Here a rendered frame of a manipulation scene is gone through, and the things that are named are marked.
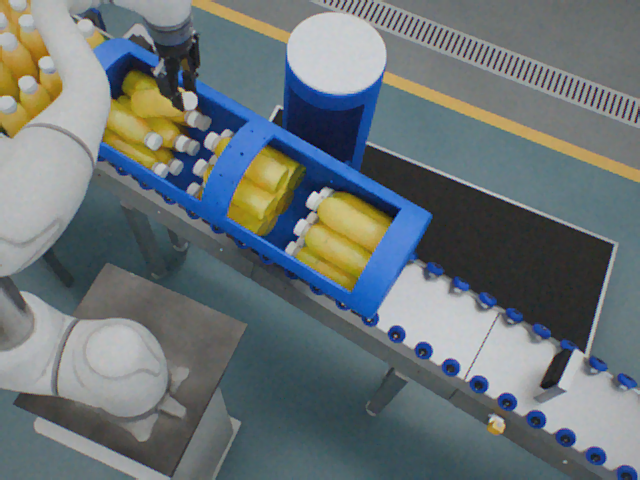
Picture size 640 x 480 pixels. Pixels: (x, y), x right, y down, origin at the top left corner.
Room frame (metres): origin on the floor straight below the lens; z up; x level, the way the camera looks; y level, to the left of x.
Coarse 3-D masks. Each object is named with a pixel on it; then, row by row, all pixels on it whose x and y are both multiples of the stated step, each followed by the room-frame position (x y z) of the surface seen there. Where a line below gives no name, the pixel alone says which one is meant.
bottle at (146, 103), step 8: (144, 88) 0.89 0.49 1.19; (152, 88) 0.88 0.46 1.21; (136, 96) 0.87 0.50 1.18; (144, 96) 0.86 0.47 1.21; (152, 96) 0.85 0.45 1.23; (160, 96) 0.84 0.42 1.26; (136, 104) 0.85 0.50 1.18; (144, 104) 0.84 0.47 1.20; (152, 104) 0.83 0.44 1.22; (160, 104) 0.82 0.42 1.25; (168, 104) 0.82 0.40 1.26; (136, 112) 0.85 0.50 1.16; (144, 112) 0.84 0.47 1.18; (152, 112) 0.83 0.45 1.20; (160, 112) 0.82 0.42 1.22; (168, 112) 0.81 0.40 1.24; (176, 112) 0.81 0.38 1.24; (184, 112) 0.82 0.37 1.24
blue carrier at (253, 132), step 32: (128, 64) 1.02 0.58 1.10; (224, 96) 0.92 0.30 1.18; (192, 128) 0.93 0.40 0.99; (224, 128) 0.93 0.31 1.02; (256, 128) 0.83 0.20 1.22; (128, 160) 0.73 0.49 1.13; (192, 160) 0.86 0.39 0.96; (224, 160) 0.73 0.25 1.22; (320, 160) 0.78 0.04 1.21; (224, 192) 0.67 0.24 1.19; (320, 192) 0.81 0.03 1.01; (352, 192) 0.81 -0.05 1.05; (384, 192) 0.74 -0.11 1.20; (224, 224) 0.63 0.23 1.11; (288, 224) 0.73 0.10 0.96; (416, 224) 0.66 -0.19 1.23; (288, 256) 0.57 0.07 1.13; (384, 256) 0.58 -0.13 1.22; (320, 288) 0.53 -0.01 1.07; (384, 288) 0.52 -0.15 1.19
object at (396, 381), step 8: (392, 376) 0.48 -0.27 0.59; (400, 376) 0.48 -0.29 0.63; (408, 376) 0.48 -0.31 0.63; (384, 384) 0.48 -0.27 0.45; (392, 384) 0.47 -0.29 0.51; (400, 384) 0.47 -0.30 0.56; (384, 392) 0.48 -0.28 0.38; (392, 392) 0.47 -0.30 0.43; (376, 400) 0.48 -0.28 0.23; (384, 400) 0.47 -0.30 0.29; (368, 408) 0.48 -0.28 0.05; (376, 408) 0.47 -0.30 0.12
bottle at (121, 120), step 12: (120, 108) 0.85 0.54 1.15; (108, 120) 0.82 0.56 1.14; (120, 120) 0.82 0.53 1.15; (132, 120) 0.83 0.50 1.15; (144, 120) 0.84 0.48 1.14; (120, 132) 0.80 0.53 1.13; (132, 132) 0.80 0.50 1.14; (144, 132) 0.81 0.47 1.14; (156, 132) 0.83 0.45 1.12; (144, 144) 0.79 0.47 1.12
